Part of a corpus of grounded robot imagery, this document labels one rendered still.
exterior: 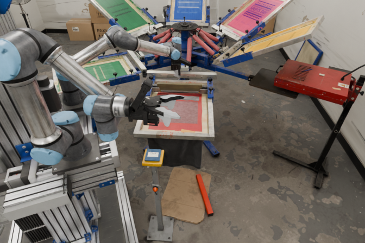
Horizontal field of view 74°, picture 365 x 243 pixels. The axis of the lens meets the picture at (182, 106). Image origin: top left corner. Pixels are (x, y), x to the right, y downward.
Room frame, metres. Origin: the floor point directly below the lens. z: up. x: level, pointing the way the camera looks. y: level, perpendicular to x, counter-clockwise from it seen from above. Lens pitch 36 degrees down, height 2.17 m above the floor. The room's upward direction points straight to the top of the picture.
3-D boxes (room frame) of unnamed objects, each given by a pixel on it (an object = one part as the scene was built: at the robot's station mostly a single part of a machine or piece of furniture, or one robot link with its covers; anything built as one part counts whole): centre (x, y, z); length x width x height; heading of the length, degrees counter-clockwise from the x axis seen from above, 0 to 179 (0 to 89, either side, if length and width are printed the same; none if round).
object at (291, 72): (1.92, -1.21, 1.06); 0.61 x 0.46 x 0.12; 56
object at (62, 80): (1.33, 0.72, 1.42); 0.13 x 0.12 x 0.14; 30
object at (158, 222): (1.10, 0.19, 0.48); 0.22 x 0.22 x 0.96; 86
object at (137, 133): (1.65, 0.04, 0.97); 0.79 x 0.58 x 0.04; 176
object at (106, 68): (2.30, 0.78, 1.05); 1.08 x 0.61 x 0.23; 116
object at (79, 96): (1.33, 0.72, 1.31); 0.15 x 0.15 x 0.10
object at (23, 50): (0.73, 0.56, 1.63); 0.15 x 0.12 x 0.55; 175
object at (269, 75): (2.33, -0.59, 0.91); 1.34 x 0.40 x 0.08; 56
